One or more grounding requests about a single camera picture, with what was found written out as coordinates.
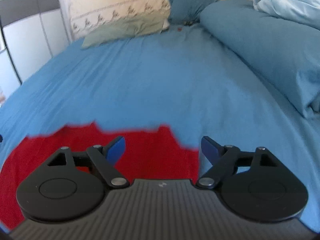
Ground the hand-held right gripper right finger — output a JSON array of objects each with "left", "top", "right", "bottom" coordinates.
[{"left": 196, "top": 136, "right": 278, "bottom": 190}]

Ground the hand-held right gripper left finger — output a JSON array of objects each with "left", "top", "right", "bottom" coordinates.
[{"left": 46, "top": 136, "right": 129, "bottom": 188}]

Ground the red knit sweater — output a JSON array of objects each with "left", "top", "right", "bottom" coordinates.
[{"left": 0, "top": 121, "right": 200, "bottom": 232}]

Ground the bed with blue sheet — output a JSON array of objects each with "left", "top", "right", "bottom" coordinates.
[{"left": 0, "top": 24, "right": 320, "bottom": 234}]

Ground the teal duvet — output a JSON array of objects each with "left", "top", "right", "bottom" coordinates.
[{"left": 199, "top": 0, "right": 320, "bottom": 119}]

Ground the green pillow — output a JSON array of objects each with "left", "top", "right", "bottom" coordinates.
[{"left": 81, "top": 12, "right": 168, "bottom": 49}]

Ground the white and grey wardrobe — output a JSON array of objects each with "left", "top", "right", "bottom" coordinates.
[{"left": 0, "top": 0, "right": 73, "bottom": 99}]

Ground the teal pillow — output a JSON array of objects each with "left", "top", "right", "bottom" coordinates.
[{"left": 166, "top": 0, "right": 220, "bottom": 27}]

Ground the light blue blanket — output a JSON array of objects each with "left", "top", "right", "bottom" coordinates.
[{"left": 252, "top": 0, "right": 320, "bottom": 30}]

